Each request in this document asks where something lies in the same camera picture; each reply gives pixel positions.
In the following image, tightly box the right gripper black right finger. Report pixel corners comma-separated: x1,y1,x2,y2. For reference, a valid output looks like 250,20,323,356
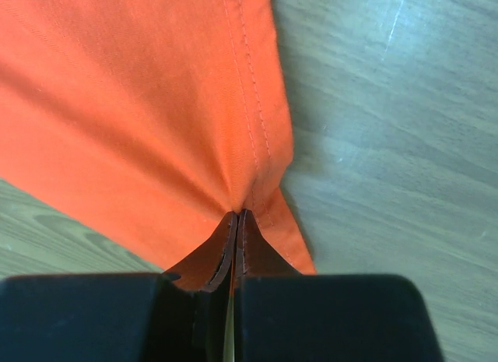
233,210,444,361

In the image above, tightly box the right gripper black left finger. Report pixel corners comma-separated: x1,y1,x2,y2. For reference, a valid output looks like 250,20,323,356
1,213,237,361

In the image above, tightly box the orange t shirt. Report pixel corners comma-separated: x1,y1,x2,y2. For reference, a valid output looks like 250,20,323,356
1,0,314,274

